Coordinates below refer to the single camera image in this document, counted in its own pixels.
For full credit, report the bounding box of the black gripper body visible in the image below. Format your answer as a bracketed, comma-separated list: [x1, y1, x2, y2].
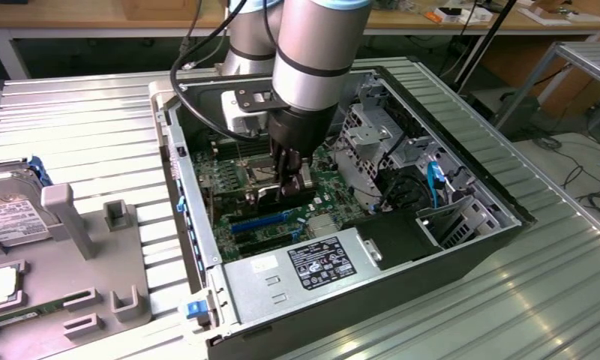
[266, 104, 339, 159]

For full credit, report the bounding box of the black graphics card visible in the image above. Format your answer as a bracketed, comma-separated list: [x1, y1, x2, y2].
[198, 175, 317, 219]

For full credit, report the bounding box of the CPU socket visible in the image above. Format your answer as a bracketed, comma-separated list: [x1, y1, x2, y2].
[237, 155, 277, 188]

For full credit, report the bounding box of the green motherboard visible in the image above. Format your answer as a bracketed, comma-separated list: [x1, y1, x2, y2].
[189, 130, 381, 263]

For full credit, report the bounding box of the black RAM slot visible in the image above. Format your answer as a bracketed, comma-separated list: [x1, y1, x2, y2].
[214, 144, 273, 158]
[213, 140, 270, 153]
[212, 138, 270, 149]

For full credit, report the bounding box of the metal disk bay cage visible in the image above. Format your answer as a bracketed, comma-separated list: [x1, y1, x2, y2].
[337, 74, 475, 211]

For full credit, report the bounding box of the silver chipset heatsink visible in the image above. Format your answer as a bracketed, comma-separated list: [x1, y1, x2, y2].
[307, 215, 344, 236]

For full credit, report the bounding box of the grey power supply unit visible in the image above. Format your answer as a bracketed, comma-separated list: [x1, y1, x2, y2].
[218, 228, 384, 326]

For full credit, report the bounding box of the silver perforated disk caddy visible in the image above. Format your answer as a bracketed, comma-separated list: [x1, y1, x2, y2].
[413, 194, 504, 251]

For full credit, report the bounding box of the wooden desk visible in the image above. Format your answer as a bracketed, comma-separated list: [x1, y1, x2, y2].
[0, 0, 600, 41]

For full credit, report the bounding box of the black open PC case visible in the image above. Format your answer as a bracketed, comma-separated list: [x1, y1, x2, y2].
[149, 65, 537, 360]

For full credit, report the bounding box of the blue case latch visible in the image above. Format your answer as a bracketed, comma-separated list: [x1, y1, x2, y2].
[185, 299, 206, 320]

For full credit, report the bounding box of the black floor box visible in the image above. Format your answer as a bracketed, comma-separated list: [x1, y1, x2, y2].
[467, 88, 541, 140]

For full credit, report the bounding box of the black pole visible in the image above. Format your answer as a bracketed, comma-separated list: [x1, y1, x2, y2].
[452, 0, 519, 91]

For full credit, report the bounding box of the small black box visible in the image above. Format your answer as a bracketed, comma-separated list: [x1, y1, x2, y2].
[437, 6, 475, 18]

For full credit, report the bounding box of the small white box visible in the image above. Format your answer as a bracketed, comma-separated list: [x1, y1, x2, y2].
[459, 9, 495, 23]

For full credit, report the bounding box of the brown wooden cabinet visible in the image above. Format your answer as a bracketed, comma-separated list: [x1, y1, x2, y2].
[477, 35, 600, 119]

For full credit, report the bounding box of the grey parts rack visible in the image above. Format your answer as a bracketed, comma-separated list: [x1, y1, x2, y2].
[0, 159, 154, 360]

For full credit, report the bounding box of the flat white box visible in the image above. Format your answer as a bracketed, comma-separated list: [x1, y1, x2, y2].
[517, 5, 575, 26]

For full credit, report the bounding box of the green RAM stick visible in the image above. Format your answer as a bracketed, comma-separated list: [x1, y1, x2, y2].
[0, 298, 89, 329]

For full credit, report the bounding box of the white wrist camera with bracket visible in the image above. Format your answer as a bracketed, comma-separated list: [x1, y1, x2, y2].
[221, 88, 292, 135]

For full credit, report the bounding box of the blue wire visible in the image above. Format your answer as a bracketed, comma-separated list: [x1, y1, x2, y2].
[423, 160, 455, 211]

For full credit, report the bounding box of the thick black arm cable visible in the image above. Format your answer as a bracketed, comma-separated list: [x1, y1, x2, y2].
[169, 0, 266, 143]

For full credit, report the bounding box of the hard disk with blue bracket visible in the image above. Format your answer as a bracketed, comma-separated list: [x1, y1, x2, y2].
[0, 156, 54, 248]

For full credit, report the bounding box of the aluminium frame table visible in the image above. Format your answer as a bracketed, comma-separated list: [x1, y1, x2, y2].
[493, 40, 600, 132]

